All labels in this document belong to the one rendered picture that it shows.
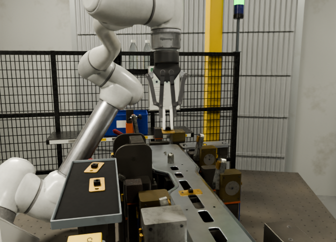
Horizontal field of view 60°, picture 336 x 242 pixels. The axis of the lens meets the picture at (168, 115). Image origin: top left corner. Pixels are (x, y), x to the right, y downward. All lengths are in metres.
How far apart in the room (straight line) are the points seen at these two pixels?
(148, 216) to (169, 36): 0.49
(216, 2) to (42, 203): 1.65
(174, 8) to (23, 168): 0.89
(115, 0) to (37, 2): 3.20
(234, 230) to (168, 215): 0.25
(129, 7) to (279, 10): 2.71
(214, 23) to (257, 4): 1.25
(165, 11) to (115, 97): 0.59
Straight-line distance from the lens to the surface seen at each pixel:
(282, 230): 0.89
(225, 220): 0.95
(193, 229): 0.90
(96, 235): 0.59
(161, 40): 0.86
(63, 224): 0.64
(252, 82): 3.30
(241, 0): 2.21
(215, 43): 2.16
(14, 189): 1.33
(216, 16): 2.18
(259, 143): 3.43
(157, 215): 0.74
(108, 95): 1.33
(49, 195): 1.36
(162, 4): 0.84
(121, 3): 0.77
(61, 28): 3.77
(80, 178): 0.84
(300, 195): 1.96
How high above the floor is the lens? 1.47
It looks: 10 degrees down
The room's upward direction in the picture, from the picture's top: straight up
